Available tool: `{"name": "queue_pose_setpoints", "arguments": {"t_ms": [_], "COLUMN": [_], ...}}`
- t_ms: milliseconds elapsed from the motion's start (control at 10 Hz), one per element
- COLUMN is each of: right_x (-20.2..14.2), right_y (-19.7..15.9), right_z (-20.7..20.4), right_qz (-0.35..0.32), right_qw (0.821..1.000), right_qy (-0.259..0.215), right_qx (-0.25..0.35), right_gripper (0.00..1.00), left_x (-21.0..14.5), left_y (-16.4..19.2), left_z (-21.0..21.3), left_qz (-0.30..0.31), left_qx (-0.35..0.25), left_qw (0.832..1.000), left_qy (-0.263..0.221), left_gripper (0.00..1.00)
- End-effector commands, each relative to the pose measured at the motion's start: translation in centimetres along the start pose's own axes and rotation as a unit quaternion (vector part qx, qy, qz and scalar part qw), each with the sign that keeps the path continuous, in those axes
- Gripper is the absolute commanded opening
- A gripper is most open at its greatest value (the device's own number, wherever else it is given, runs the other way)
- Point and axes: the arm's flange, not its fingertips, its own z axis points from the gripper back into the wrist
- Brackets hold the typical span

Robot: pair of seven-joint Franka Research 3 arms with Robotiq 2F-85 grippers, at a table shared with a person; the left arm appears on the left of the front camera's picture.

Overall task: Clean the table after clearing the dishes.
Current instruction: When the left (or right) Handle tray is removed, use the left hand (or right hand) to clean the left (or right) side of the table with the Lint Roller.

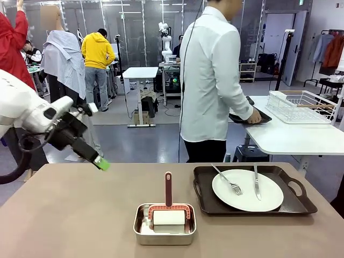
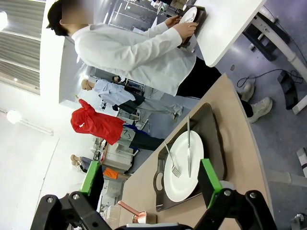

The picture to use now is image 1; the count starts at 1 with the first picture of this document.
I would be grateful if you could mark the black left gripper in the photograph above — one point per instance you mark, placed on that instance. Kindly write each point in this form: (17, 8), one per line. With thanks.
(70, 131)

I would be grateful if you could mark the silver fork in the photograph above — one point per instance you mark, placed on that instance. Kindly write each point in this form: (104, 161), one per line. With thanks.
(231, 184)

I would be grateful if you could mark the white round plate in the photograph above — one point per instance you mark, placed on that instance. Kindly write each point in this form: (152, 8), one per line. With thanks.
(247, 199)

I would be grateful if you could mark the silver table knife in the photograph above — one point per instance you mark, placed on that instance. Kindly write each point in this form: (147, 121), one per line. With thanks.
(257, 185)

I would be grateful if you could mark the black tray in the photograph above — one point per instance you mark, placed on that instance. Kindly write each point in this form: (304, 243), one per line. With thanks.
(264, 118)

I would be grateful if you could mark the dark brown serving tray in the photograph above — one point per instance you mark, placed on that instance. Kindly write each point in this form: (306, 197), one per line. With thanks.
(293, 204)

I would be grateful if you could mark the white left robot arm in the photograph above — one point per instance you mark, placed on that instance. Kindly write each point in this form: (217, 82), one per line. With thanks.
(18, 104)

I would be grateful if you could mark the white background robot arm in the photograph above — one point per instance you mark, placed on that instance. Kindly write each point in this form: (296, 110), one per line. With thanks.
(166, 43)

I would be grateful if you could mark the person's right hand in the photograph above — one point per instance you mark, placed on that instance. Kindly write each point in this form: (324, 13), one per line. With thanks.
(254, 117)

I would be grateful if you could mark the cardboard box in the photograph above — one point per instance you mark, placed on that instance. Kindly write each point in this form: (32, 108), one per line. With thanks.
(145, 118)

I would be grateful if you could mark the dark stool with cloth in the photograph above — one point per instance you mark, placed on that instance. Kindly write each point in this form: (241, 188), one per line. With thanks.
(149, 103)

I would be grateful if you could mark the rectangular metal tin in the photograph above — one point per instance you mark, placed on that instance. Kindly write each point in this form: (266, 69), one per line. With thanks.
(164, 232)

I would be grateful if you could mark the white standing desk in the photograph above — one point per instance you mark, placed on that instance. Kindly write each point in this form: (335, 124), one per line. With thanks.
(139, 72)

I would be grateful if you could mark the mannequin in striped shirt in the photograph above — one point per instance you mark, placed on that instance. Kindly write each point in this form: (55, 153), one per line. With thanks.
(63, 67)

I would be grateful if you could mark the equipment cart with computer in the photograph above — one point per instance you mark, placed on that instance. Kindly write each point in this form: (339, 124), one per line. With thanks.
(170, 80)

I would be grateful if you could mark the person in yellow hoodie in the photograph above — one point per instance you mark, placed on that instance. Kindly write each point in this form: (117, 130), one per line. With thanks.
(96, 51)

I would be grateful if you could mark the seated person with glasses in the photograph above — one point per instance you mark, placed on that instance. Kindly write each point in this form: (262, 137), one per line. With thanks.
(33, 55)

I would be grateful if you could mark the person in white shirt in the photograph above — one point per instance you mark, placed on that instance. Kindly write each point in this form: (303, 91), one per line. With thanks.
(207, 80)

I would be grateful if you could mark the person in dark clothes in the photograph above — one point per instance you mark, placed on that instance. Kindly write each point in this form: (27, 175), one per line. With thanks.
(177, 49)

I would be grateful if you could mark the mannequin in red coat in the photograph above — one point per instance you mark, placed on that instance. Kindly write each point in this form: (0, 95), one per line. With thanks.
(12, 53)

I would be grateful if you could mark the black plastic stool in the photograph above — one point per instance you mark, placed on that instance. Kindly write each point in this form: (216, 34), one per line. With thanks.
(250, 154)

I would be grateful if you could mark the white shoe shelf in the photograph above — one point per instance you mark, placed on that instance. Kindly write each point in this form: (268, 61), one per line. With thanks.
(248, 71)

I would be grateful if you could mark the white side table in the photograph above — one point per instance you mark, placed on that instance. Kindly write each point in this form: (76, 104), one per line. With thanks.
(295, 137)

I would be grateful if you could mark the black tripod stand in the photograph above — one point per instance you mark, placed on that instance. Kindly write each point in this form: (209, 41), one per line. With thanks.
(285, 53)

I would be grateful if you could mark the clothes rack with garments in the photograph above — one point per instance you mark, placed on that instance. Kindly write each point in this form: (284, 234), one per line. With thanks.
(332, 51)

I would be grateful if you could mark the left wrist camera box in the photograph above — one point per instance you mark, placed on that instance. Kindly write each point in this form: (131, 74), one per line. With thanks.
(91, 108)

